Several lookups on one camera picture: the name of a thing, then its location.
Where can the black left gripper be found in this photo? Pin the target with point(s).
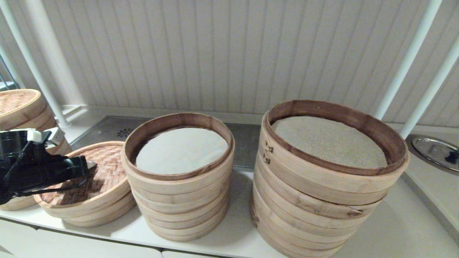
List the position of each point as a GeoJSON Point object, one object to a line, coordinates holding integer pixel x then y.
{"type": "Point", "coordinates": [46, 172]}

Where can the woven bamboo steamer lid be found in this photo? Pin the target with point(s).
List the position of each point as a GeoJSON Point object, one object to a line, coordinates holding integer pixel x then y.
{"type": "Point", "coordinates": [18, 104]}
{"type": "Point", "coordinates": [107, 168]}

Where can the white round steamer liner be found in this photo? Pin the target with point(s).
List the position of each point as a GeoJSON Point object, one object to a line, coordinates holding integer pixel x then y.
{"type": "Point", "coordinates": [183, 150]}

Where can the large bamboo steamer basket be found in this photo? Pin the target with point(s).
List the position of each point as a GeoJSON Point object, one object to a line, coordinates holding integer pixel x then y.
{"type": "Point", "coordinates": [322, 215]}
{"type": "Point", "coordinates": [315, 252]}
{"type": "Point", "coordinates": [315, 238]}
{"type": "Point", "coordinates": [322, 186]}
{"type": "Point", "coordinates": [267, 243]}

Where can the tan mesh steamer liner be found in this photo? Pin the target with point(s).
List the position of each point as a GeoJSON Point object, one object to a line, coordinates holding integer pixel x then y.
{"type": "Point", "coordinates": [330, 141]}

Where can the stainless steel round lid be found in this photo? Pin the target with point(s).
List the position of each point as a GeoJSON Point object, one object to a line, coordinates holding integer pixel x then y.
{"type": "Point", "coordinates": [430, 148]}

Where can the white square connector block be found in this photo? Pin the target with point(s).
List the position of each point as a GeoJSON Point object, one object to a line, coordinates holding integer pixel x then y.
{"type": "Point", "coordinates": [34, 135]}

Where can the white cabinet front panel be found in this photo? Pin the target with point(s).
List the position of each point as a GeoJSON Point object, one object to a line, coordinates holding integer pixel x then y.
{"type": "Point", "coordinates": [10, 236]}
{"type": "Point", "coordinates": [100, 251]}

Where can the white metal pole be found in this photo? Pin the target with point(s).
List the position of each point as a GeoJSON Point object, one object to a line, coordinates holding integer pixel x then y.
{"type": "Point", "coordinates": [32, 68]}
{"type": "Point", "coordinates": [405, 61]}
{"type": "Point", "coordinates": [430, 93]}

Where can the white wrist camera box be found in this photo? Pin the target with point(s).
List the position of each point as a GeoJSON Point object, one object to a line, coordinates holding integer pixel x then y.
{"type": "Point", "coordinates": [57, 135]}

